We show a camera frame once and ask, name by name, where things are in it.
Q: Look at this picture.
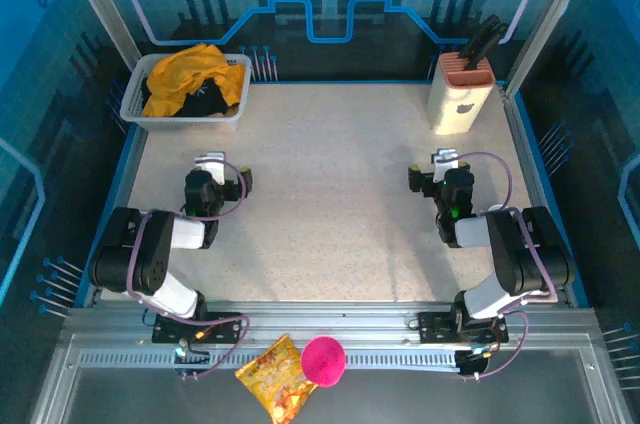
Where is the slotted grey cable duct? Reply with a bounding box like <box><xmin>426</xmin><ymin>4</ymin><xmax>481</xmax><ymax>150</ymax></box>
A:
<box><xmin>78</xmin><ymin>347</ymin><xmax>462</xmax><ymax>371</ymax></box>

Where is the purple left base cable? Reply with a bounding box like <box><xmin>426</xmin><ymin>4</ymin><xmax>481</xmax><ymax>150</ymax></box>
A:
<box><xmin>173</xmin><ymin>313</ymin><xmax>251</xmax><ymax>381</ymax></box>

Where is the yellow snack bag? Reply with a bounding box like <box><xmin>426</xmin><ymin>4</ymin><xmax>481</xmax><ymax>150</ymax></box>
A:
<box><xmin>234</xmin><ymin>333</ymin><xmax>320</xmax><ymax>424</ymax></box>

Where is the white plastic mesh basket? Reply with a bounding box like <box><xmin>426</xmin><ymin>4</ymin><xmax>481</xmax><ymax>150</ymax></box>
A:
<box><xmin>119</xmin><ymin>53</ymin><xmax>253</xmax><ymax>134</ymax></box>

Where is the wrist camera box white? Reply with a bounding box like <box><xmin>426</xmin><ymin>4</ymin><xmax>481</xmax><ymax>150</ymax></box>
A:
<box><xmin>430</xmin><ymin>147</ymin><xmax>460</xmax><ymax>183</ymax></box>
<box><xmin>193</xmin><ymin>150</ymin><xmax>228</xmax><ymax>186</ymax></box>

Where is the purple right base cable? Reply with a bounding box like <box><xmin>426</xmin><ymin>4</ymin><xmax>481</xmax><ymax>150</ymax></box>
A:
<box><xmin>459</xmin><ymin>310</ymin><xmax>530</xmax><ymax>381</ymax></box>

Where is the aluminium side rail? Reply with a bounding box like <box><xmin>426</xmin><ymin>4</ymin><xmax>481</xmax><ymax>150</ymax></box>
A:
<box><xmin>501</xmin><ymin>85</ymin><xmax>577</xmax><ymax>309</ymax></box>
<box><xmin>81</xmin><ymin>124</ymin><xmax>147</xmax><ymax>308</ymax></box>

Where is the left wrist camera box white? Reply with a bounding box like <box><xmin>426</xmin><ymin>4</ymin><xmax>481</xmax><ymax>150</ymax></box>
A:
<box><xmin>193</xmin><ymin>150</ymin><xmax>228</xmax><ymax>186</ymax></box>

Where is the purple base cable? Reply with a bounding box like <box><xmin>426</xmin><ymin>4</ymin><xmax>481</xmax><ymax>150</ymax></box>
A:
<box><xmin>173</xmin><ymin>313</ymin><xmax>251</xmax><ymax>381</ymax></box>
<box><xmin>459</xmin><ymin>310</ymin><xmax>530</xmax><ymax>381</ymax></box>

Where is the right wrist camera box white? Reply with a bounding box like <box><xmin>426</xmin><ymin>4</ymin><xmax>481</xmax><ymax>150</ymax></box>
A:
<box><xmin>430</xmin><ymin>147</ymin><xmax>460</xmax><ymax>183</ymax></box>

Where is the yellow t-shirt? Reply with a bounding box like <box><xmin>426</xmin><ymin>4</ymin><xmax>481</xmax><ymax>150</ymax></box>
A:
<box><xmin>142</xmin><ymin>43</ymin><xmax>248</xmax><ymax>118</ymax></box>

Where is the black t-shirt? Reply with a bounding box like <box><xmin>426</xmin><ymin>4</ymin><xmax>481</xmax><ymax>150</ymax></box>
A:
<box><xmin>139</xmin><ymin>74</ymin><xmax>242</xmax><ymax>118</ymax></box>

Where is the cream knife block pink rim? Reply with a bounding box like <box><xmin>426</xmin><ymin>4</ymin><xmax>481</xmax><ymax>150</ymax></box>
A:
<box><xmin>426</xmin><ymin>50</ymin><xmax>498</xmax><ymax>137</ymax></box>

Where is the aluminium table edge rail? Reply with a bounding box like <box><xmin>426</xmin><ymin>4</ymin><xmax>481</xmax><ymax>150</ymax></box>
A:
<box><xmin>59</xmin><ymin>299</ymin><xmax>610</xmax><ymax>346</ymax></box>

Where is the pink round ball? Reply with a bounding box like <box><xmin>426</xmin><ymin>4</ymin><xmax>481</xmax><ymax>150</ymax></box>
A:
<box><xmin>300</xmin><ymin>336</ymin><xmax>348</xmax><ymax>389</ymax></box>

